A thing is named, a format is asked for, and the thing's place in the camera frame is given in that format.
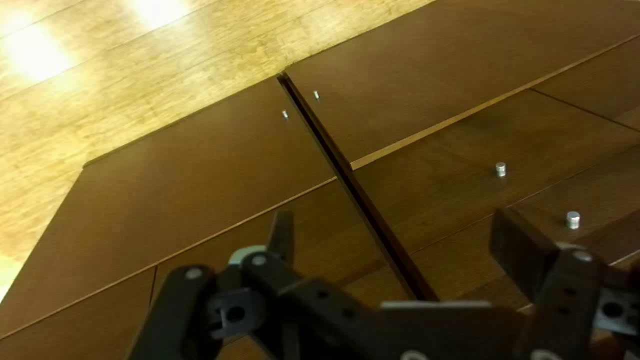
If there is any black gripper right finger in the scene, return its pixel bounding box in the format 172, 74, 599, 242
487, 207, 640, 360

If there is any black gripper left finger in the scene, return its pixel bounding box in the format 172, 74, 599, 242
127, 209, 385, 360

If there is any brown wooden cupboard door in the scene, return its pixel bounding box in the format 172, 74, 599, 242
0, 74, 335, 338
284, 0, 640, 166

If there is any brown wooden shelf cabinet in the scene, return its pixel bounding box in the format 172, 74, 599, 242
0, 0, 640, 360

